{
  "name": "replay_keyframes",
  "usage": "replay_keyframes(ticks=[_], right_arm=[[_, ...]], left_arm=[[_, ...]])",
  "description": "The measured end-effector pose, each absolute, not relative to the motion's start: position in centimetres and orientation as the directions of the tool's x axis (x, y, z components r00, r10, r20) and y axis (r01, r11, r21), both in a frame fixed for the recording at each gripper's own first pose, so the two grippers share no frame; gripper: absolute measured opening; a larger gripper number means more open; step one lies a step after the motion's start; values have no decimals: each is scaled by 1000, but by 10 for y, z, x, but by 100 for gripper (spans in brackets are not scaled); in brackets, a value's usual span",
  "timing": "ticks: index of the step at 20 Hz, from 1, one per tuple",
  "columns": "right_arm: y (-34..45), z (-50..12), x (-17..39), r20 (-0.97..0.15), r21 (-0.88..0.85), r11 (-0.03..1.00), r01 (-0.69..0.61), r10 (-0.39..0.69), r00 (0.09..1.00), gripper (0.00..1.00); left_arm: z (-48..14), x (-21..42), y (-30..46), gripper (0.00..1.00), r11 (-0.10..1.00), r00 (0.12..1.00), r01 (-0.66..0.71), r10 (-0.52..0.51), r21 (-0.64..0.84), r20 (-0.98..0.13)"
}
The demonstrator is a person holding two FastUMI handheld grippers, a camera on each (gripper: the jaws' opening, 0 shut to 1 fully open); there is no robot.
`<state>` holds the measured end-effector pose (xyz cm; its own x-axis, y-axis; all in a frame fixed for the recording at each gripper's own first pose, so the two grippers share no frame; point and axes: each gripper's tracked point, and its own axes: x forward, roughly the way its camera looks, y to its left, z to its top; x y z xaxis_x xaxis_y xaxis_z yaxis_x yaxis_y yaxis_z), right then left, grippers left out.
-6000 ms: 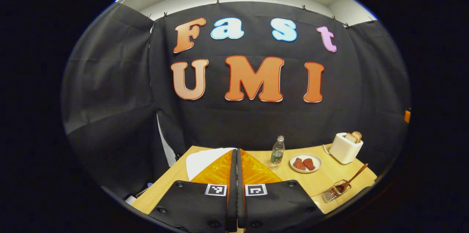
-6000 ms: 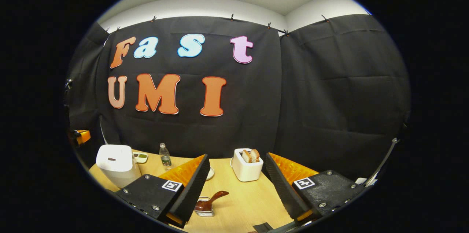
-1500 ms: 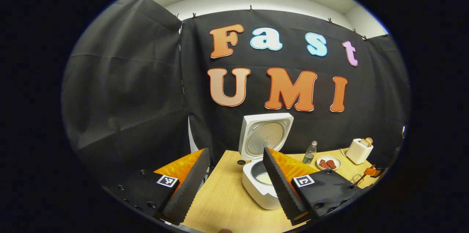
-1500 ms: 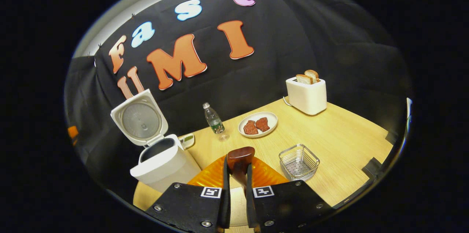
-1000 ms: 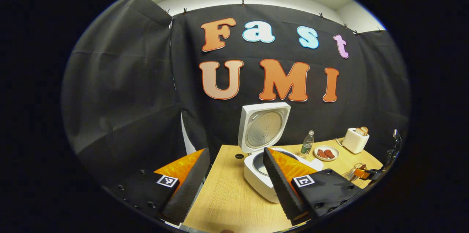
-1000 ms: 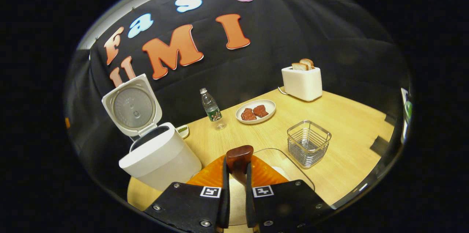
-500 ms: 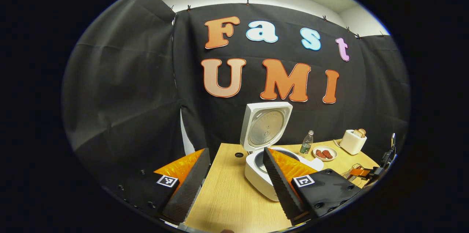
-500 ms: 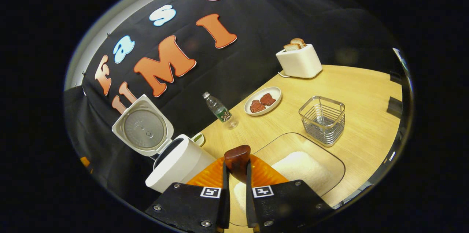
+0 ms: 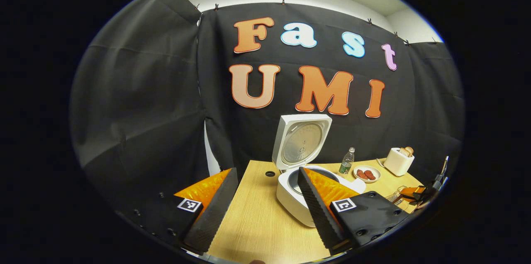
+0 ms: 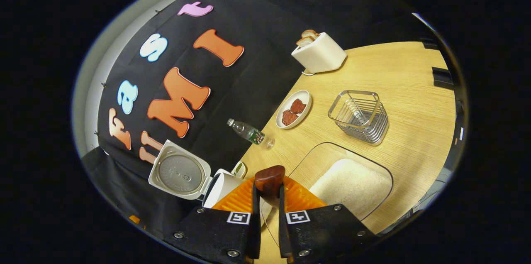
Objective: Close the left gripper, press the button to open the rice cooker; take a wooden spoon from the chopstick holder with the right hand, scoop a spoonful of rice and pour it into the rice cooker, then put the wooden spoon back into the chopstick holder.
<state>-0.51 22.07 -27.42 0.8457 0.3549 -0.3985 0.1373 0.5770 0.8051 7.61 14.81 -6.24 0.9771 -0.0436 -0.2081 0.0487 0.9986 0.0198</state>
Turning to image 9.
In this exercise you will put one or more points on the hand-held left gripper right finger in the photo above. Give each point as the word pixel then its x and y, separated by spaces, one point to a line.
pixel 319 214

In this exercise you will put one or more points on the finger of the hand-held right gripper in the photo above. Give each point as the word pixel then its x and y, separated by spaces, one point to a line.
pixel 412 192

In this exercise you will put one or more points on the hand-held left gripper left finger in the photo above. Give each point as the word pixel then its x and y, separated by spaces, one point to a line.
pixel 211 214

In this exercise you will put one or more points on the white rice cooker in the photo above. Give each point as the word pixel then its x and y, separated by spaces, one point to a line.
pixel 290 197

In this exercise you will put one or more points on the white toaster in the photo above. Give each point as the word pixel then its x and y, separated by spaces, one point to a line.
pixel 396 162

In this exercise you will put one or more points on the toast slice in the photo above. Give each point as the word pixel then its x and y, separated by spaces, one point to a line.
pixel 410 150
pixel 404 152

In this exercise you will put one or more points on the white round plate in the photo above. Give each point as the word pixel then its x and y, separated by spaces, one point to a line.
pixel 375 170

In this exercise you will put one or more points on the red meat piece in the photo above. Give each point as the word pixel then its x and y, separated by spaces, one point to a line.
pixel 361 174
pixel 370 175

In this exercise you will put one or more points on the clear plastic water bottle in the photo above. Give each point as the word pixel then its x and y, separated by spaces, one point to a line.
pixel 346 164

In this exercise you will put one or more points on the black backdrop cloth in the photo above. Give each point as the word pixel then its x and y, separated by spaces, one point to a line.
pixel 145 89

